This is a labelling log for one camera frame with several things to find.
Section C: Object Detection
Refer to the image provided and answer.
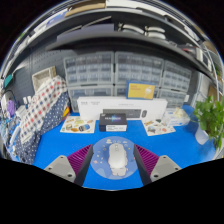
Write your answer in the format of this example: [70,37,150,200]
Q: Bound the yellow tool with red cable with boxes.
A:
[62,105,72,118]

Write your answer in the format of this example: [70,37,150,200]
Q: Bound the beige woven basket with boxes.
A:
[31,65,58,93]

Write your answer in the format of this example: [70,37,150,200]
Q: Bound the yellow and blue box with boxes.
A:
[125,79,157,101]

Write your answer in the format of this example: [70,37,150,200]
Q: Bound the small sticker sheet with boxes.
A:
[141,119,177,137]

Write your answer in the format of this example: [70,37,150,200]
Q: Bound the clear plastic box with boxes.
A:
[163,107,191,127]

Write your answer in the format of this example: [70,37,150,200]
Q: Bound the round blue rabbit mouse pad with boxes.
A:
[89,135,138,181]

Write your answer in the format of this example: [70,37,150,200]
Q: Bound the grey many-drawer cabinet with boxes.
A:
[114,51,165,86]
[162,60,193,92]
[63,52,115,86]

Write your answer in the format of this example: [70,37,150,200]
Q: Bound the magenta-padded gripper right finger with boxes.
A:
[133,143,183,187]

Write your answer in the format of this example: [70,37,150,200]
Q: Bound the small black box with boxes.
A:
[98,112,128,133]

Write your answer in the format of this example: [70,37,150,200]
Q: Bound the large food sticker sheet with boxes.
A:
[59,114,97,134]

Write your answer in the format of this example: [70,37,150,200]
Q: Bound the navy polka dot cloth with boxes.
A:
[13,91,71,166]

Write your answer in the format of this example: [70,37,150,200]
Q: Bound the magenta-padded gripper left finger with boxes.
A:
[43,143,94,187]

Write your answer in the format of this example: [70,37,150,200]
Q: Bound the white computer mouse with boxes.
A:
[107,143,128,169]

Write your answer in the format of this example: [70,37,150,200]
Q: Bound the green potted plant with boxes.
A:
[191,96,224,151]

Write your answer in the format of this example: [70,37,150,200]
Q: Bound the long white keyboard box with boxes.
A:
[76,95,169,122]

